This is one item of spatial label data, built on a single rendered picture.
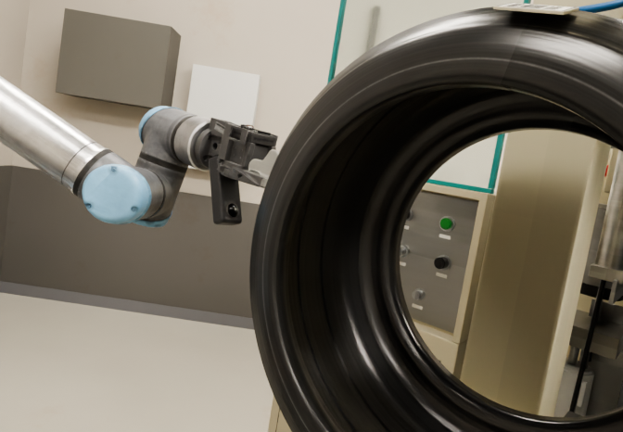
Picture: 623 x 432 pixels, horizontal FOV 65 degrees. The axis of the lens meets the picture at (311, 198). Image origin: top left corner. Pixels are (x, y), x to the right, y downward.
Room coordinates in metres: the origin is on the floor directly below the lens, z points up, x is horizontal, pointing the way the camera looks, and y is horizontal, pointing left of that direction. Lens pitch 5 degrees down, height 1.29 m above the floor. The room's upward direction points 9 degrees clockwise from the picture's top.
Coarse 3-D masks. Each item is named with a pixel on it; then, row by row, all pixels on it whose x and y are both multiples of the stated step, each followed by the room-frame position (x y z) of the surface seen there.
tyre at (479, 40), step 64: (384, 64) 0.52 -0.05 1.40; (448, 64) 0.47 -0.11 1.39; (512, 64) 0.43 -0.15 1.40; (576, 64) 0.41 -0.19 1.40; (320, 128) 0.56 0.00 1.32; (384, 128) 0.75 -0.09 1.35; (448, 128) 0.76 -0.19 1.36; (512, 128) 0.70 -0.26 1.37; (576, 128) 0.65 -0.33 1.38; (320, 192) 0.73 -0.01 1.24; (384, 192) 0.81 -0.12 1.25; (256, 256) 0.60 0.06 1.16; (320, 256) 0.76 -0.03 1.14; (384, 256) 0.80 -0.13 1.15; (256, 320) 0.59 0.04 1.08; (320, 320) 0.73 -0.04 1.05; (384, 320) 0.79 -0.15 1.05; (320, 384) 0.66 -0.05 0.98; (384, 384) 0.74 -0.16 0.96; (448, 384) 0.71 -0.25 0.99
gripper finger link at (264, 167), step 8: (272, 152) 0.74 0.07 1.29; (256, 160) 0.76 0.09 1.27; (264, 160) 0.75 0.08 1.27; (272, 160) 0.74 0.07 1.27; (248, 168) 0.76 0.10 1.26; (256, 168) 0.75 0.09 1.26; (264, 168) 0.74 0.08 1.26; (272, 168) 0.74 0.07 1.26; (264, 176) 0.74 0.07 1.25; (264, 184) 0.73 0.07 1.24
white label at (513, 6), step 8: (496, 8) 0.45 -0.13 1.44; (504, 8) 0.45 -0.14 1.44; (512, 8) 0.44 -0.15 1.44; (520, 8) 0.44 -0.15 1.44; (528, 8) 0.43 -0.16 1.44; (536, 8) 0.43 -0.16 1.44; (544, 8) 0.43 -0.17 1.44; (552, 8) 0.43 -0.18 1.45; (560, 8) 0.43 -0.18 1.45; (568, 8) 0.43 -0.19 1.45; (576, 8) 0.44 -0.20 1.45
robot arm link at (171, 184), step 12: (144, 156) 0.89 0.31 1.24; (156, 168) 0.88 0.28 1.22; (168, 168) 0.88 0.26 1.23; (180, 168) 0.90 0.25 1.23; (168, 180) 0.89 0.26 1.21; (180, 180) 0.91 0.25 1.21; (168, 192) 0.87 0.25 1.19; (168, 204) 0.88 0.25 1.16; (156, 216) 0.88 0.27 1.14; (168, 216) 0.91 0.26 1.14
